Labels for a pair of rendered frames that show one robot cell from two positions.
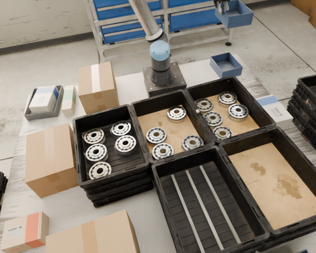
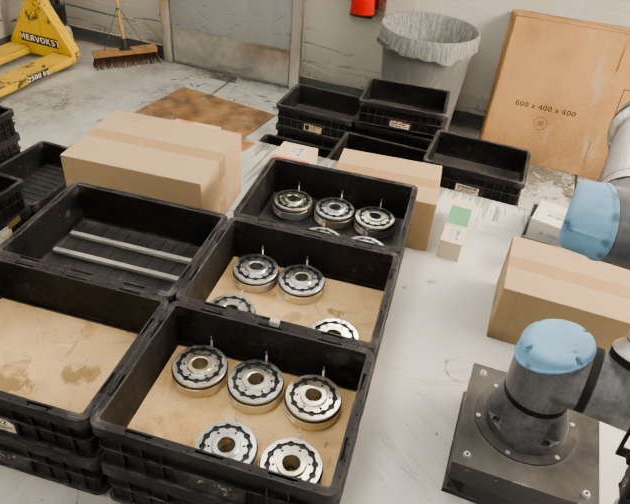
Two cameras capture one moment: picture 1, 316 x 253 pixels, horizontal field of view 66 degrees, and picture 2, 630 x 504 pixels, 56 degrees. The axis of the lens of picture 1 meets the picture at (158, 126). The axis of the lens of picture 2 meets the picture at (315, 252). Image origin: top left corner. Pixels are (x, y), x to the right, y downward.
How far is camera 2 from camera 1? 149 cm
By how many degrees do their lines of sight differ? 76
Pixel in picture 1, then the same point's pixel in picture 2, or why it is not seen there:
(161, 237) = not seen: hidden behind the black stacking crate
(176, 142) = (263, 307)
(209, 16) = not seen: outside the picture
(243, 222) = not seen: hidden behind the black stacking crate
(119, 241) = (170, 167)
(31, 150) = (400, 163)
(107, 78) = (556, 292)
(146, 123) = (355, 296)
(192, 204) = (140, 262)
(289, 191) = not seen: outside the picture
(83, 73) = (604, 266)
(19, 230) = (294, 153)
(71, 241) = (214, 144)
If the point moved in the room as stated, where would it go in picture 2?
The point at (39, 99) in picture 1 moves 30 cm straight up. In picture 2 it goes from (560, 214) to (598, 119)
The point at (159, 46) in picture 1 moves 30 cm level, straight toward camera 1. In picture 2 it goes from (560, 337) to (397, 270)
